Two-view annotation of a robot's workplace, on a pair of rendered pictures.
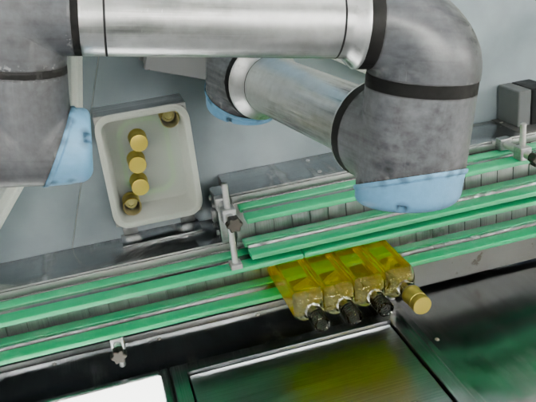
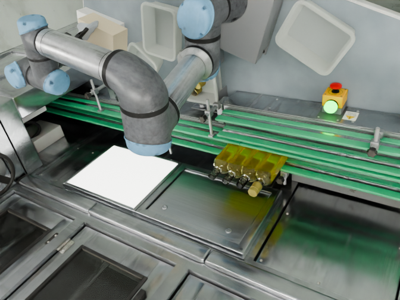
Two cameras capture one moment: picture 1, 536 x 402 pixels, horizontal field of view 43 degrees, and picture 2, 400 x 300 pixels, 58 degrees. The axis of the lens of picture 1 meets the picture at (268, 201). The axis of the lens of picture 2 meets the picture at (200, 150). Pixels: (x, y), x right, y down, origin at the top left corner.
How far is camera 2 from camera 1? 0.91 m
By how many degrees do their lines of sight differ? 45
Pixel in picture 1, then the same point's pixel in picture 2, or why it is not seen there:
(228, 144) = (243, 78)
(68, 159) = (46, 88)
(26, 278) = not seen: hidden behind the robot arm
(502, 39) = not seen: outside the picture
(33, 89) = (33, 64)
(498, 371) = (287, 243)
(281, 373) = (209, 187)
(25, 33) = (27, 47)
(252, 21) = (74, 62)
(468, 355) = (287, 228)
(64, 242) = not seen: hidden behind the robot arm
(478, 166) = (344, 140)
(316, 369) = (220, 194)
